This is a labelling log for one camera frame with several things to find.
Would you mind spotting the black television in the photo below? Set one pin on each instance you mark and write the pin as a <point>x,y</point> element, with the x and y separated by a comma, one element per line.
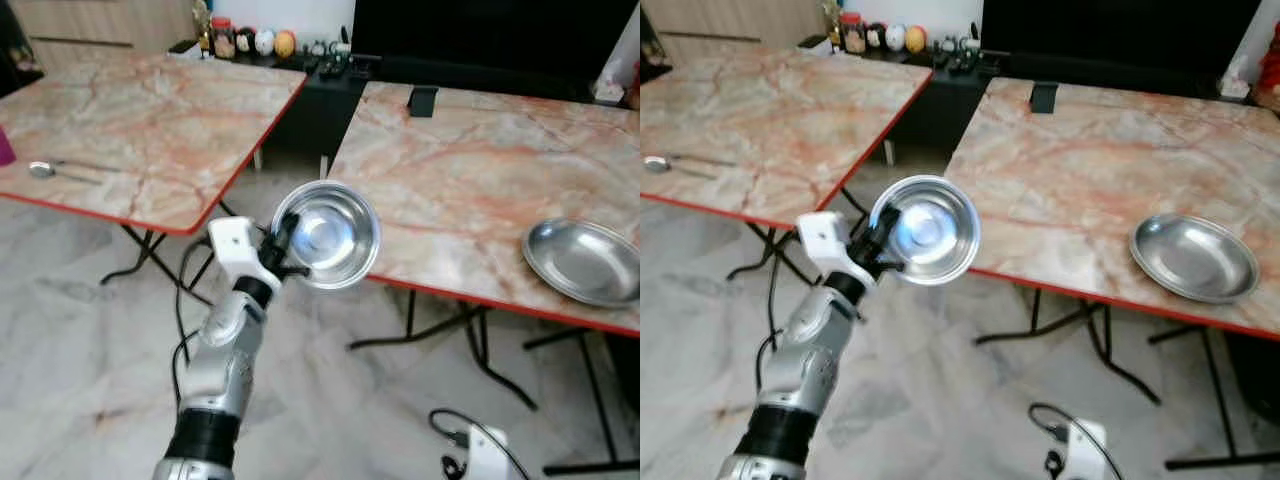
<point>490,40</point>
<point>1110,35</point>

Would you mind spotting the gold trophy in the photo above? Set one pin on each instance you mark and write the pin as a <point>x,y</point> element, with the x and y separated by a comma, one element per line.
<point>832,20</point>
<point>203,25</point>

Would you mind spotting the steel fork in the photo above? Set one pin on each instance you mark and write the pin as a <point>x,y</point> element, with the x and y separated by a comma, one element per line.
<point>705,160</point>
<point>95,165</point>

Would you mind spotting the marble folding table red edge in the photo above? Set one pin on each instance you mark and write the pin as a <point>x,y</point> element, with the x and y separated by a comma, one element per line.
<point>140,130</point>
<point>1090,170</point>
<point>480,180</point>
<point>770,120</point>

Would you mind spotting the black television foot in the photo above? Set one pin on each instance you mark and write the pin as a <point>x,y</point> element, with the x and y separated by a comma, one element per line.
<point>1044,97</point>
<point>423,101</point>

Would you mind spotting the white round figurine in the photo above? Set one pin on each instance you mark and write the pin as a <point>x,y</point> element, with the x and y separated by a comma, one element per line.
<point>264,42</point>
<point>895,37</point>

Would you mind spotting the shallow steel plate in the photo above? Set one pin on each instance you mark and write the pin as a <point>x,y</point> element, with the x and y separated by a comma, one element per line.
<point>585,262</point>
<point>1195,258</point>

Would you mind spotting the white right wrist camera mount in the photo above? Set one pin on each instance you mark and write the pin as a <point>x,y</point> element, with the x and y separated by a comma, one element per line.
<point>1087,450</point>
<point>487,455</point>

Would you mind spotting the red lidded jar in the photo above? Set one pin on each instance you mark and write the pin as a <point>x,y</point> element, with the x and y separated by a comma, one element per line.
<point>223,40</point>
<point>852,35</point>

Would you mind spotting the steel spoon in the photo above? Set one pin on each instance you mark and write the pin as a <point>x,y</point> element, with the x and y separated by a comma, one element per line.
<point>657,164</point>
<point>42,170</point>

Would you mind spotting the orange round figurine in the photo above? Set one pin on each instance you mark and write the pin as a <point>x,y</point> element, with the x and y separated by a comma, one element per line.
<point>916,39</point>
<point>285,44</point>

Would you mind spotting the black round figurine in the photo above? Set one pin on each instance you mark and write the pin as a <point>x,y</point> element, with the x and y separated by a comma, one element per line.
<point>876,36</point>
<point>246,42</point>

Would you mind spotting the light wood cabinet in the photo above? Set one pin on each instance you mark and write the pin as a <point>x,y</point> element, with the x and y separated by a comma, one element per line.
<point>100,30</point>
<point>730,25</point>

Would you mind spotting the purple plastic cup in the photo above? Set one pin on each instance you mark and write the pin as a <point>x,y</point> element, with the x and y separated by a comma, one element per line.
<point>5,147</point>

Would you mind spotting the round steel bowl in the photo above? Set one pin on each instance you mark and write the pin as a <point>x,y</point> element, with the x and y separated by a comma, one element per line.
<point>335,235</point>
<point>935,230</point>

